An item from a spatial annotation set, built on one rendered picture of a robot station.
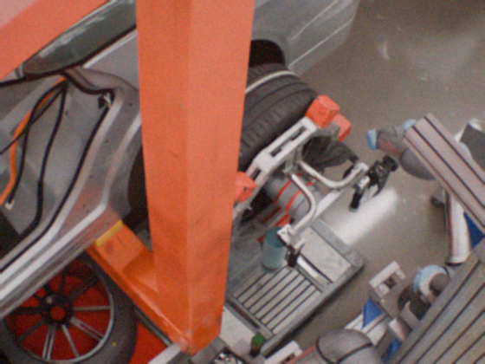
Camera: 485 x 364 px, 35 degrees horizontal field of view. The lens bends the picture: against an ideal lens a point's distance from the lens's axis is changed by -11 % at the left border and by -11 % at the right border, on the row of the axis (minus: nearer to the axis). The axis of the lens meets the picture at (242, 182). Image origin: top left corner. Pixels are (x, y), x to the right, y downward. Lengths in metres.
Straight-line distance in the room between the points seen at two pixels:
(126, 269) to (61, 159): 0.48
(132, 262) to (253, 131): 0.68
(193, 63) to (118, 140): 1.25
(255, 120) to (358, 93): 1.64
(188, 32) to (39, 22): 0.38
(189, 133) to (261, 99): 1.19
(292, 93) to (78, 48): 0.95
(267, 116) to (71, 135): 0.70
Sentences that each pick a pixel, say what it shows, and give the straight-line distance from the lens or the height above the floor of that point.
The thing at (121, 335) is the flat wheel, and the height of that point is 0.50.
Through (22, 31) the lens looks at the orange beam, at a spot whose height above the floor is 2.69.
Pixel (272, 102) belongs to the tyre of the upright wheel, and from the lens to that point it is 2.87.
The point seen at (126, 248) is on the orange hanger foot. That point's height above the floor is 0.68.
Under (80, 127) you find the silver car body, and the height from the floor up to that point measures 1.06.
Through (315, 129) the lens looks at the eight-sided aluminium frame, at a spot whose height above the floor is 1.12.
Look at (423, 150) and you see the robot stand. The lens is 1.84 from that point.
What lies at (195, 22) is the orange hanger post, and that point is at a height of 2.45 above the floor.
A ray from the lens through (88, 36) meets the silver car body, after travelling 2.29.
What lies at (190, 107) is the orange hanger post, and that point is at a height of 2.19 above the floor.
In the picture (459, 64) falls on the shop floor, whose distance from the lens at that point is 4.73.
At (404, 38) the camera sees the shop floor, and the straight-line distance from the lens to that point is 4.73.
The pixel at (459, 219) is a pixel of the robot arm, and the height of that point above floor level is 1.14.
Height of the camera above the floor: 3.54
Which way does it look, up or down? 61 degrees down
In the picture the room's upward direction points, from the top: 7 degrees clockwise
